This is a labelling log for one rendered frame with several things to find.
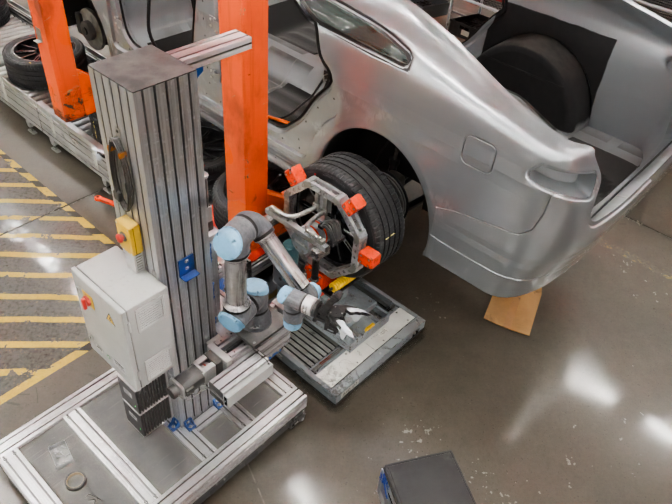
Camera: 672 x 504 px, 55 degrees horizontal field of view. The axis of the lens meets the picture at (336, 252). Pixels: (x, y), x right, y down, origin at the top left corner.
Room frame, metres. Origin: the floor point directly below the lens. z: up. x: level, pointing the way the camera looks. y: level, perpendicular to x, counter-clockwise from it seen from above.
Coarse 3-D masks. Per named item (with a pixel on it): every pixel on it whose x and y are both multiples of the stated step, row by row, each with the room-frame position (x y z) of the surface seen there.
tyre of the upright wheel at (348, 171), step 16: (320, 160) 2.86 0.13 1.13; (336, 160) 2.81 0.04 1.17; (352, 160) 2.81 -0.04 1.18; (368, 160) 2.83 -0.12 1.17; (320, 176) 2.73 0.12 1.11; (336, 176) 2.67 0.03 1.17; (352, 176) 2.68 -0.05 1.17; (368, 176) 2.72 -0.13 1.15; (384, 176) 2.75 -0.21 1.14; (352, 192) 2.60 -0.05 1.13; (368, 192) 2.61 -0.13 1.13; (384, 192) 2.66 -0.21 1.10; (368, 208) 2.54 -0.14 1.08; (384, 208) 2.60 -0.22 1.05; (400, 208) 2.66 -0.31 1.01; (368, 224) 2.52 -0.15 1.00; (384, 224) 2.54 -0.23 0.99; (400, 224) 2.62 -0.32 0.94; (368, 240) 2.51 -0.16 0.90; (384, 240) 2.52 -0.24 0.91; (400, 240) 2.62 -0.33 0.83; (384, 256) 2.53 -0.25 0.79; (368, 272) 2.51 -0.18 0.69
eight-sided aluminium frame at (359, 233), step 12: (312, 180) 2.68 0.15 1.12; (288, 192) 2.76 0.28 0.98; (324, 192) 2.60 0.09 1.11; (336, 192) 2.61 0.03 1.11; (288, 204) 2.76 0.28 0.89; (336, 204) 2.55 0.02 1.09; (288, 228) 2.75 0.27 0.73; (360, 228) 2.50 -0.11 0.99; (360, 240) 2.45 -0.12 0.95; (324, 264) 2.64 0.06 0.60; (348, 264) 2.53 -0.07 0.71; (360, 264) 2.47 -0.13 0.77; (336, 276) 2.52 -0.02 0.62
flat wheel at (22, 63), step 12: (24, 36) 5.30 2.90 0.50; (72, 36) 5.39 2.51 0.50; (12, 48) 5.05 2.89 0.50; (24, 48) 5.21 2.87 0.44; (36, 48) 5.14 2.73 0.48; (72, 48) 5.27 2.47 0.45; (84, 48) 5.21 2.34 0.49; (12, 60) 4.84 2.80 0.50; (24, 60) 4.86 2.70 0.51; (36, 60) 4.88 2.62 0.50; (84, 60) 5.13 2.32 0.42; (12, 72) 4.83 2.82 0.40; (24, 72) 4.79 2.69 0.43; (36, 72) 4.80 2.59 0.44; (24, 84) 4.80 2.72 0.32; (36, 84) 4.79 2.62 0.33
